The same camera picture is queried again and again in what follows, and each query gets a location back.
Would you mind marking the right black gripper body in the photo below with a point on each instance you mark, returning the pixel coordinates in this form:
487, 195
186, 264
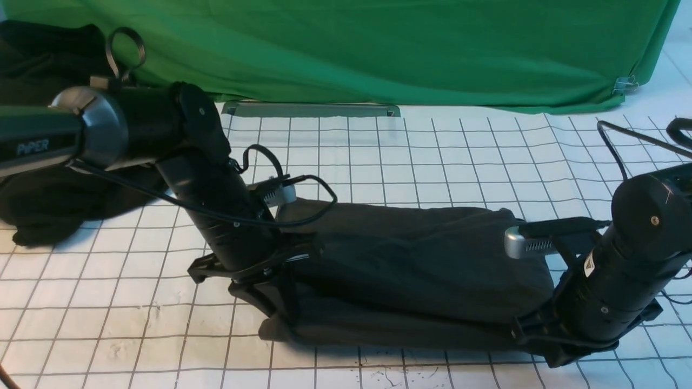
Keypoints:
563, 330

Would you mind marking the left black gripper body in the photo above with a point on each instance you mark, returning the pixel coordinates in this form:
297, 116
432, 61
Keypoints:
261, 276

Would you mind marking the gray long-sleeved shirt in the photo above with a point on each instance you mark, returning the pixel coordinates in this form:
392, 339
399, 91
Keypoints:
413, 278

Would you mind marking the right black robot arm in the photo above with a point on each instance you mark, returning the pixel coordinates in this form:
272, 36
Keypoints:
615, 269

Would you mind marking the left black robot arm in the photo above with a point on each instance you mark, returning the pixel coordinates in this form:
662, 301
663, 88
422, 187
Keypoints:
169, 144

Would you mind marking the gray metal bar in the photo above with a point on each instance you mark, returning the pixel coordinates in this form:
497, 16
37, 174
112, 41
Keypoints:
254, 109

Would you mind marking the silver binder clip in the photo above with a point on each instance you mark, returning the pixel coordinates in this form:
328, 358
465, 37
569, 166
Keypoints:
625, 85

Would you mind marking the green backdrop cloth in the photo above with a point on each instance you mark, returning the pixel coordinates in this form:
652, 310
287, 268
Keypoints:
558, 57

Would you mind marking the black crumpled garment pile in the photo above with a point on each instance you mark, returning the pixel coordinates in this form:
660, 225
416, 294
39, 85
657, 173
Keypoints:
48, 206

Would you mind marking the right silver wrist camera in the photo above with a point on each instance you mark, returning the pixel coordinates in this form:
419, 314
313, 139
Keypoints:
519, 247

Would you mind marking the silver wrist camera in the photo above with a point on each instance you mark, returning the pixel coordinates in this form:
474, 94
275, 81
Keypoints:
273, 193
519, 247

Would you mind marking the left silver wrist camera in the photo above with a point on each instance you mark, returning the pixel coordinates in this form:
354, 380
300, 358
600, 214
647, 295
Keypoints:
273, 193

